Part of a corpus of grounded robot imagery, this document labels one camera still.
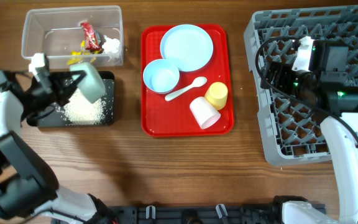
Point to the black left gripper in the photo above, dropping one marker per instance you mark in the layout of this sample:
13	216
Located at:
55	88

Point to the light blue round plate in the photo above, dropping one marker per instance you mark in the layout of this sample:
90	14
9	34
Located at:
188	46

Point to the mint green bowl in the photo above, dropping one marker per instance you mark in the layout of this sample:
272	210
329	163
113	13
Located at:
91	86

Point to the black plastic tray bin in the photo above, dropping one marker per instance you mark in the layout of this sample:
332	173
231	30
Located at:
53	119

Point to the red plastic tray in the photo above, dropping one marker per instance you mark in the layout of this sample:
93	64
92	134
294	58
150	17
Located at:
161	119

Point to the pile of white rice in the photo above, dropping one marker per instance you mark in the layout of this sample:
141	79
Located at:
79	111

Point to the white tissue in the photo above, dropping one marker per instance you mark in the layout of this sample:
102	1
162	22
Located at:
110	46

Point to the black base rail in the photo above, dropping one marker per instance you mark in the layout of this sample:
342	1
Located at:
253	213

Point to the yellow plastic cup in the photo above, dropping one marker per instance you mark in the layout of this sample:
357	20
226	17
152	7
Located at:
217	94

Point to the clear plastic waste bin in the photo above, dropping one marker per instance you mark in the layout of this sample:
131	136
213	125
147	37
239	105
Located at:
57	33

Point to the white plastic spoon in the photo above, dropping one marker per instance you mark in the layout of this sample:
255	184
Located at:
197	82

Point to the light blue bowl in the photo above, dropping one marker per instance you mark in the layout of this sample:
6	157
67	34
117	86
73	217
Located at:
161	76

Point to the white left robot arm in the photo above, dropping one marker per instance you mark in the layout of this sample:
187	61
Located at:
28	186

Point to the yellow foil wrapper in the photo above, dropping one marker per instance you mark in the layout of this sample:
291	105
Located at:
79	54

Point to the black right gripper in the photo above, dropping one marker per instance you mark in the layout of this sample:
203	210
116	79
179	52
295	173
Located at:
283	71

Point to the grey plastic dishwasher rack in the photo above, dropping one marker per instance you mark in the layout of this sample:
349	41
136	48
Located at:
289	133

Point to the red snack wrapper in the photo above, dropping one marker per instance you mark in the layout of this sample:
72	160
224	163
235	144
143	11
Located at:
91	37

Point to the white pink plastic cup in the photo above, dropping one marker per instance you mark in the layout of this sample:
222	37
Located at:
204	113

